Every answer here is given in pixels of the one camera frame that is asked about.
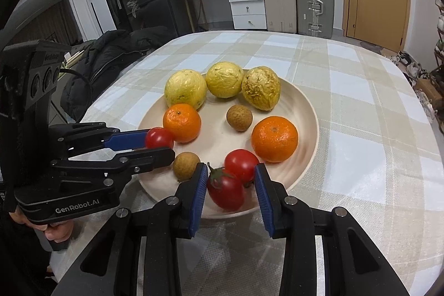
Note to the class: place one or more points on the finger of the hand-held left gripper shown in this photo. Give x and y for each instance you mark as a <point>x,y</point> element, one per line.
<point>125,140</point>
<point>152,159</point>

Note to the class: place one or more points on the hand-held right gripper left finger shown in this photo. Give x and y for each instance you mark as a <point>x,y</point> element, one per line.
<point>197,206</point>

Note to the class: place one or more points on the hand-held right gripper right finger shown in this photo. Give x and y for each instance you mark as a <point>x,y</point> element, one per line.
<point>265,209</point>

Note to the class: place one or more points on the red cherry tomato with stem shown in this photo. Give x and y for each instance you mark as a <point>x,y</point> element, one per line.
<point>225,193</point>

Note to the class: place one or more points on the brown longan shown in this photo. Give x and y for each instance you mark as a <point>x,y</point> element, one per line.
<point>185,166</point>
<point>239,118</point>

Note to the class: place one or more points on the small orange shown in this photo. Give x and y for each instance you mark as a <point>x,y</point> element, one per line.
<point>182,122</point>

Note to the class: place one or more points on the beige round plate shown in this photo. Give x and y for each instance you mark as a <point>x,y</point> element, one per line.
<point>222,140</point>

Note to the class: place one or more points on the large orange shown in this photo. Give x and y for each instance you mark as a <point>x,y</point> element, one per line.
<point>274,139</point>

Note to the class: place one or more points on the person's left hand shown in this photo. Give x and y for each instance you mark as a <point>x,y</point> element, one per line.
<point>59,232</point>

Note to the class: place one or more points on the brown curtain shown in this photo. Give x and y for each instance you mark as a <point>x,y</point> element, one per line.
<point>41,25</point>

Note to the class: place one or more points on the black jacket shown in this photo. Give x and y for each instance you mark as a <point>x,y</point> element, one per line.
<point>104,60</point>

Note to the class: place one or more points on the beige checked tablecloth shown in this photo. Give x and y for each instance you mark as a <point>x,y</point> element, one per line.
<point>347,143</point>

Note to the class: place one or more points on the smooth yellow passion fruit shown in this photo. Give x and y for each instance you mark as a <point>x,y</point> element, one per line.
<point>224,79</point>

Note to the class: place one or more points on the wrinkled yellow passion fruit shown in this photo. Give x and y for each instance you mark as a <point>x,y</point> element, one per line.
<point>261,88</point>

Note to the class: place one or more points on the white drawer cabinet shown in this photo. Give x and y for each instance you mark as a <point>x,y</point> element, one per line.
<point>247,8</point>

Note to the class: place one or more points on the brown box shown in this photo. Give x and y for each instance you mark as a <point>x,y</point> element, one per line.
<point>426,89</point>

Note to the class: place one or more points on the pile of sneakers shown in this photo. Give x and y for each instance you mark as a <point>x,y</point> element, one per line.
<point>412,70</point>

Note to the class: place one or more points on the grey suitcase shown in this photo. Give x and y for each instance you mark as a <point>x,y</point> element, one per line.
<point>314,4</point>

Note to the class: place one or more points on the shoe rack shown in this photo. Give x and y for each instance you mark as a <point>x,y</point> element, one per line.
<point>440,49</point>

